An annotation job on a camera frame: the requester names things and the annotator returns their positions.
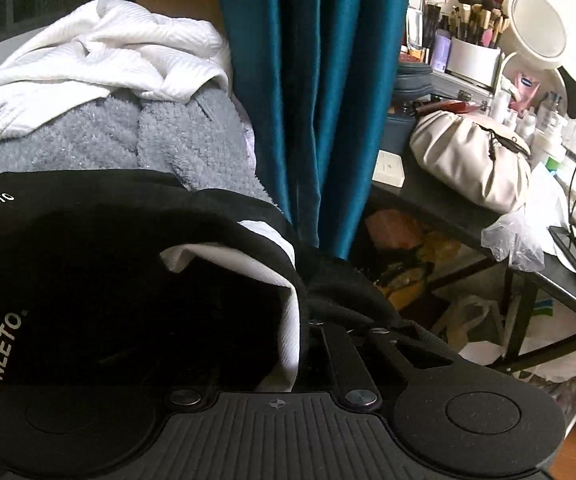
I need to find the grey fleece garment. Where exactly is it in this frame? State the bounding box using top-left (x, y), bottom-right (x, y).
top-left (0, 87), bottom-right (279, 211)

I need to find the grey cosmetics case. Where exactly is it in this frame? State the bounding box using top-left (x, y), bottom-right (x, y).
top-left (395, 67), bottom-right (499, 106)

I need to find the white brush holder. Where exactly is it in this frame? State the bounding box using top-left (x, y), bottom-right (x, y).
top-left (445, 36), bottom-right (501, 77)

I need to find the bunch of makeup brushes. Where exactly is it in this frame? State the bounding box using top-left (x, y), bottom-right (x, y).
top-left (420, 0), bottom-right (511, 51)

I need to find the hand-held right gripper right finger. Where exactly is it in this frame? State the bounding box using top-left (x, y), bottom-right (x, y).
top-left (308, 317), bottom-right (469, 411)

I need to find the crumpled clear plastic bag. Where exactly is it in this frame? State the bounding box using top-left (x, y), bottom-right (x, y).
top-left (482, 207), bottom-right (546, 271)

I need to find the purple bottle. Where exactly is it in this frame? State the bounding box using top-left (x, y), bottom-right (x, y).
top-left (430, 30), bottom-right (453, 73)

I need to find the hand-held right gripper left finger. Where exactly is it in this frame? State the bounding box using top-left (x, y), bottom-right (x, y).
top-left (168, 387), bottom-right (207, 411)

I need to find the cream ruched bag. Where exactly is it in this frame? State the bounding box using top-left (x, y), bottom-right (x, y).
top-left (410, 110), bottom-right (534, 213)

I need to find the small white wall socket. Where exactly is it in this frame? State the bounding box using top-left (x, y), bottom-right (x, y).
top-left (372, 150), bottom-right (406, 186)

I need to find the cluster of skincare bottles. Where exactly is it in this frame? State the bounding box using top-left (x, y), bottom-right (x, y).
top-left (490, 75), bottom-right (576, 161)

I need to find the white textured shirt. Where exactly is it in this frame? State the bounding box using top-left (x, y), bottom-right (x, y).
top-left (0, 0), bottom-right (231, 153)

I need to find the clutter of bags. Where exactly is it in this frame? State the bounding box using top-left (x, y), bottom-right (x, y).
top-left (365, 210), bottom-right (576, 396)

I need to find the round white mirror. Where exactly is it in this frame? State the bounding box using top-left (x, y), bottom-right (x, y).
top-left (500, 0), bottom-right (568, 71)

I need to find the black printed garment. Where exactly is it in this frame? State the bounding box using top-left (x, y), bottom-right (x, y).
top-left (0, 170), bottom-right (449, 466)

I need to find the teal curtain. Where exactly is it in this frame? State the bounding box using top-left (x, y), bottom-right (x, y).
top-left (216, 0), bottom-right (415, 261)

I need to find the black metal desk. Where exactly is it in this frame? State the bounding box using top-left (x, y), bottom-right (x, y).
top-left (368, 170), bottom-right (576, 376)

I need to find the black oval brush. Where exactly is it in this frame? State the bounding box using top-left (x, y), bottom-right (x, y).
top-left (558, 65), bottom-right (576, 121)

